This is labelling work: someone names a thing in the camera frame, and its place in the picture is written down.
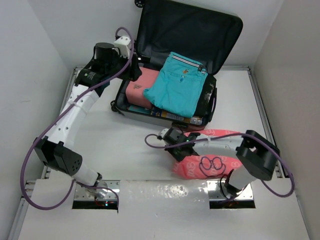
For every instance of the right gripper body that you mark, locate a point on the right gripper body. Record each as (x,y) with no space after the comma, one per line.
(175,151)

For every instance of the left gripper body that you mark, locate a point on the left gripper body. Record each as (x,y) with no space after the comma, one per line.
(119,63)

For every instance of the coral printed garment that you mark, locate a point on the coral printed garment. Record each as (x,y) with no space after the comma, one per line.
(204,167)

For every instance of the yellow blue snack packet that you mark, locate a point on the yellow blue snack packet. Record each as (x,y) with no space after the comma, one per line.
(168,115)

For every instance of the turquoise shorts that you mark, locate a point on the turquoise shorts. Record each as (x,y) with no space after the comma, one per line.
(178,86)

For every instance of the black white tie-dye shirt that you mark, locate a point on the black white tie-dye shirt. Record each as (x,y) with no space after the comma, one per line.
(204,101)

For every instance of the grey suitcase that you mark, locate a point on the grey suitcase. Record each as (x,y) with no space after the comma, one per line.
(200,34)

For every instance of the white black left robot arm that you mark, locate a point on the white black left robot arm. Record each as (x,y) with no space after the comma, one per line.
(55,147)

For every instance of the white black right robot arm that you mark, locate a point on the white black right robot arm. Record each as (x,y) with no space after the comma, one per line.
(257,155)

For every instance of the teal flat box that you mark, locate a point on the teal flat box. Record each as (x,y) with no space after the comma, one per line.
(139,109)

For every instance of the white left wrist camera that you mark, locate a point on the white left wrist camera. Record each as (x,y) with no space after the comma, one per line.
(123,43)

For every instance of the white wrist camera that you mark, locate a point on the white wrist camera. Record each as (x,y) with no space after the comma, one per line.
(123,43)
(163,133)

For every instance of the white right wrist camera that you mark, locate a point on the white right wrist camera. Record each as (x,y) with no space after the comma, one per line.
(163,133)

